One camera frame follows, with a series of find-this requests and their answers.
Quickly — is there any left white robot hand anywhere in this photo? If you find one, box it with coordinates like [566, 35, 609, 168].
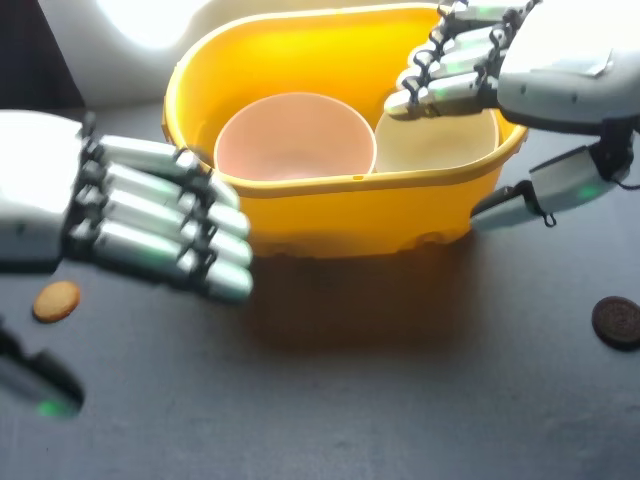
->
[0, 109, 255, 421]

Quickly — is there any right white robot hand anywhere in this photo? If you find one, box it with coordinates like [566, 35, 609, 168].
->
[383, 0, 640, 230]

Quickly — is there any small white bowl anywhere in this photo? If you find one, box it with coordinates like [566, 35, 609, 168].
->
[372, 107, 501, 174]

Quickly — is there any large pink bowl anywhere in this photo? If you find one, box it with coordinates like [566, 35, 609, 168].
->
[213, 92, 377, 182]

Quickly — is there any large yellow plastic tub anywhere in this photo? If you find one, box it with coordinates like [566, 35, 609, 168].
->
[162, 2, 530, 260]

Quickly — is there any plain tan round biscuit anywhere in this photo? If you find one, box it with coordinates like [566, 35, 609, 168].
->
[32, 280, 81, 324]

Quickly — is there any white rounded shell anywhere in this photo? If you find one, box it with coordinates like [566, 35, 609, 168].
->
[39, 0, 451, 109]

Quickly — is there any dark chocolate sandwich cookie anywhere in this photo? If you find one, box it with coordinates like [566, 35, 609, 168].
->
[591, 295, 640, 351]

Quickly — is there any grey table cloth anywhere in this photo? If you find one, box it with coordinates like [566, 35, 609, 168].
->
[0, 99, 640, 480]

